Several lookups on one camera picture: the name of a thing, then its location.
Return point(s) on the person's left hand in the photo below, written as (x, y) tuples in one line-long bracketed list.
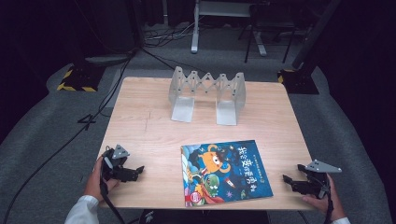
[(94, 183)]

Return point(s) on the translucent expandable book rack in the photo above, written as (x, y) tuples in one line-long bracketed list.
[(183, 109)]

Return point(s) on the white desk frame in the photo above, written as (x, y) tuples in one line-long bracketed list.
[(195, 34)]

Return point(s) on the blue picture book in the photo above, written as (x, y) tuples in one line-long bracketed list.
[(224, 174)]

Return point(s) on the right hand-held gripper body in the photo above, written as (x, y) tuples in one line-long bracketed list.
[(314, 186)]

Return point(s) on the black chair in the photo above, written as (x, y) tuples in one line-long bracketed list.
[(267, 21)]

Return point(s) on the black slanted stand pole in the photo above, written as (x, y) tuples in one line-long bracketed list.
[(314, 34)]

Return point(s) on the black yellow striped stand base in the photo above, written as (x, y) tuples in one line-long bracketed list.
[(81, 79), (299, 82)]

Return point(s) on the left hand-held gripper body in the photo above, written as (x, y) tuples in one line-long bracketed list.
[(117, 172)]

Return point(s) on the person's right hand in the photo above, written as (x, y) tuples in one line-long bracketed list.
[(333, 205)]

